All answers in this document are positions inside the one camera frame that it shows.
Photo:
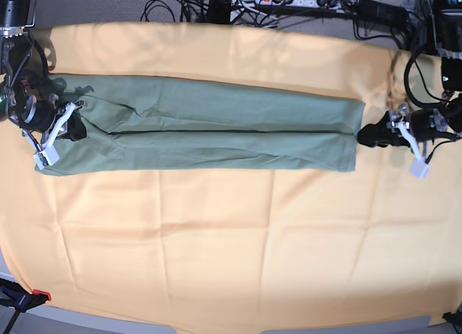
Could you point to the black clamp right corner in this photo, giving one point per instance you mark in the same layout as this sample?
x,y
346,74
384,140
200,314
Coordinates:
x,y
454,319

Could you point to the black stand post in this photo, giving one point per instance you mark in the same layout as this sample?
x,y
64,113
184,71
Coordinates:
x,y
218,12

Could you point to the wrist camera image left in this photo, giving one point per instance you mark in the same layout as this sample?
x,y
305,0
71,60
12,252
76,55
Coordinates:
x,y
47,157

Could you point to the yellow table cloth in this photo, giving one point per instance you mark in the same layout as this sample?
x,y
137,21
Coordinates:
x,y
237,251

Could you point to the white power strip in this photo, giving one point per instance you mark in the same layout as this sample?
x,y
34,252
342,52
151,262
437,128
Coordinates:
x,y
303,4

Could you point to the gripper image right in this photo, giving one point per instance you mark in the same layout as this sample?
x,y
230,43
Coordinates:
x,y
403,128

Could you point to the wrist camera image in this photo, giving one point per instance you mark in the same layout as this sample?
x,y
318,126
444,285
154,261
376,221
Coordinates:
x,y
47,157
419,169

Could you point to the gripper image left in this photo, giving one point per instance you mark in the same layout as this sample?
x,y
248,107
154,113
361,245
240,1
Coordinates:
x,y
44,122

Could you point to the green T-shirt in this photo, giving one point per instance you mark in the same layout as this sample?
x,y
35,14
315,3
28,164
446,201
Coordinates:
x,y
158,123

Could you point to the black power adapter brick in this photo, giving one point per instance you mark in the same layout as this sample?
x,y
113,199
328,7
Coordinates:
x,y
381,13

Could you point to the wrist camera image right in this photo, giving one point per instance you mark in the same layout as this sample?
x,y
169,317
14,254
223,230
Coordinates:
x,y
419,169

